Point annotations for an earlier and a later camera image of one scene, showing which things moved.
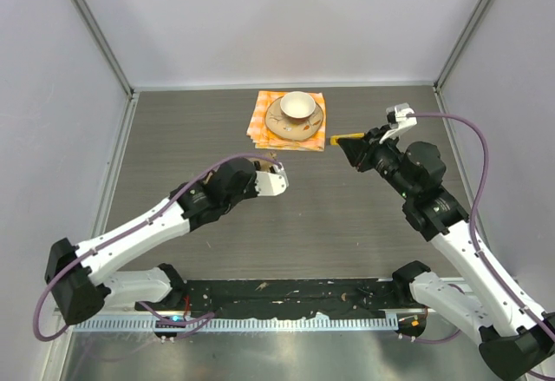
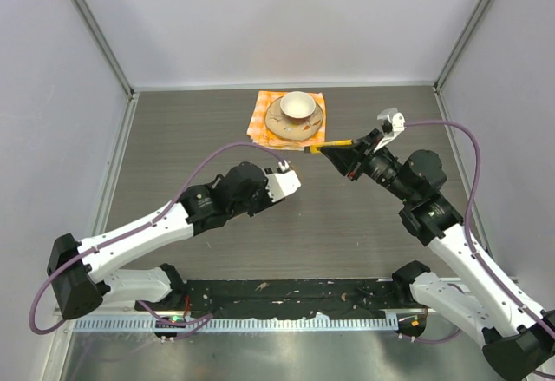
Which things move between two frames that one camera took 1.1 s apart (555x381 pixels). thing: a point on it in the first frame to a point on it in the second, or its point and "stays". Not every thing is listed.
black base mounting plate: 271,298 stays
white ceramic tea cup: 297,104 stays
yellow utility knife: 333,139 to 315,147
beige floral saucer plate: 289,128 stays
